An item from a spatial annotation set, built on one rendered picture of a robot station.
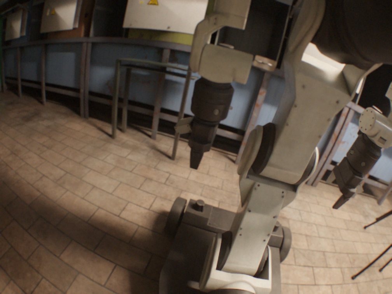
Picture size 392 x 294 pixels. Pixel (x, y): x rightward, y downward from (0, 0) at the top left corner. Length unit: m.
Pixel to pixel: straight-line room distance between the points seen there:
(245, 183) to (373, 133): 0.37
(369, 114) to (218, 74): 0.37
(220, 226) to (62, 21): 2.13
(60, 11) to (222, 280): 2.30
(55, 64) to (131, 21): 1.26
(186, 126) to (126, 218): 0.68
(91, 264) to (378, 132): 1.07
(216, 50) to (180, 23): 1.00
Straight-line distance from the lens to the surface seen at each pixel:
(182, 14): 1.37
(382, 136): 0.53
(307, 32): 0.36
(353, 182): 0.57
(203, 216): 0.79
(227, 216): 0.86
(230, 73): 0.36
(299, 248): 1.23
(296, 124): 0.42
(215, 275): 0.52
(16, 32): 3.12
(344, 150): 1.90
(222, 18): 0.36
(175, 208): 0.82
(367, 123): 0.51
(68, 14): 2.07
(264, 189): 0.53
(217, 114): 0.40
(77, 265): 0.91
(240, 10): 0.36
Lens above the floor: 0.80
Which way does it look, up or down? 28 degrees down
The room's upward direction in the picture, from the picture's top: 13 degrees clockwise
